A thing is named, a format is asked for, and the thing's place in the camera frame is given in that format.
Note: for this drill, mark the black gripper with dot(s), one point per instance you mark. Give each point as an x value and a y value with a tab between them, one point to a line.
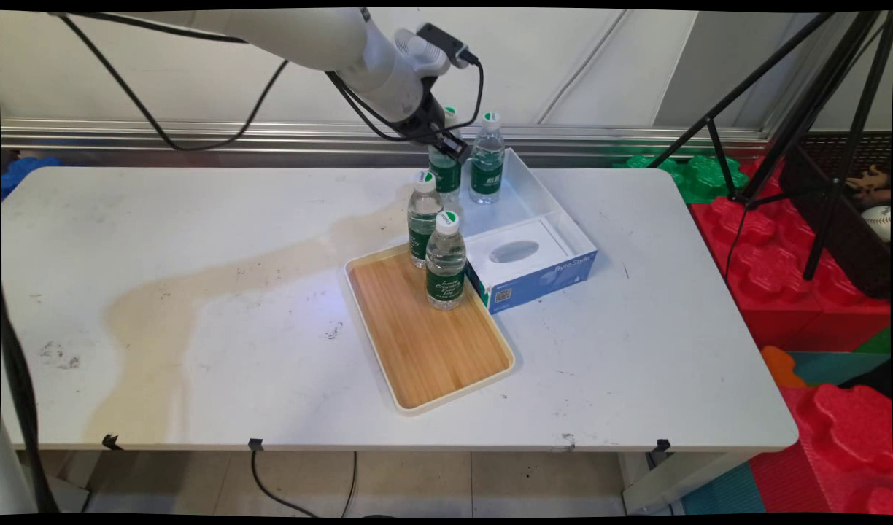
421	120

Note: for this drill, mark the water bottle green label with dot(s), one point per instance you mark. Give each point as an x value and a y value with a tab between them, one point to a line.
419	226
446	179
486	171

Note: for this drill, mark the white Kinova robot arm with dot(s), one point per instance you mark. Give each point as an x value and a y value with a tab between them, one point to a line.
300	33

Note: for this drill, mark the water bottle script label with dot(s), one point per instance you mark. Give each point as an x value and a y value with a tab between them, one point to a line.
445	281

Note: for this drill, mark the blue white tissue box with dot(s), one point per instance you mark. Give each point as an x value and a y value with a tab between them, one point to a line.
540	277

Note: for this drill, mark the wooden tray cream rim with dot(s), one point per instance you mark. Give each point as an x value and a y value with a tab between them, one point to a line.
424	343

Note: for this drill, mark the green foam blocks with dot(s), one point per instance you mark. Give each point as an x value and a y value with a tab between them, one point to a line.
709	179

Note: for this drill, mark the large red foam block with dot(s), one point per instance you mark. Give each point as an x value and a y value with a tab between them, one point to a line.
775	270

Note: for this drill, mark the black table edge clip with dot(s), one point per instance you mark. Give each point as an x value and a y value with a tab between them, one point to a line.
663	445
111	440
256	443

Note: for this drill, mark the black tripod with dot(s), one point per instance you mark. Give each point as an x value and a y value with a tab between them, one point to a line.
808	109

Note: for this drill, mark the orange foam piece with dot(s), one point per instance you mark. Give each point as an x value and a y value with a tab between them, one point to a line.
781	368

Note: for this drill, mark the white table leg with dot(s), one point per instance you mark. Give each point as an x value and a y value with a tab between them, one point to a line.
71	496
680	481

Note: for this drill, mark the black mesh basket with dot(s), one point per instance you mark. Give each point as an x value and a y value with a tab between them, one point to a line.
851	255

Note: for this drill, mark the blue foam piece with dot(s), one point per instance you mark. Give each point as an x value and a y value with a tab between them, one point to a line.
23	171

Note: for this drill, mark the brown plush toy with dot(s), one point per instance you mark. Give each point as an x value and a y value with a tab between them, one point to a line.
871	186

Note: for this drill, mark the white baseball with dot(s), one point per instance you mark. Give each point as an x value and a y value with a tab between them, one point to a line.
878	224

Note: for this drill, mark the teal foam mat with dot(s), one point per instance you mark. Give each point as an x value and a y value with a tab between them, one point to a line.
833	367

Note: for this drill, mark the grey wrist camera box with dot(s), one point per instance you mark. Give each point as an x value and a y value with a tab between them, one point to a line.
443	40

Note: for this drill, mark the metal wall rail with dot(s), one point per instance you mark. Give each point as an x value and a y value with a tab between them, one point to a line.
271	138

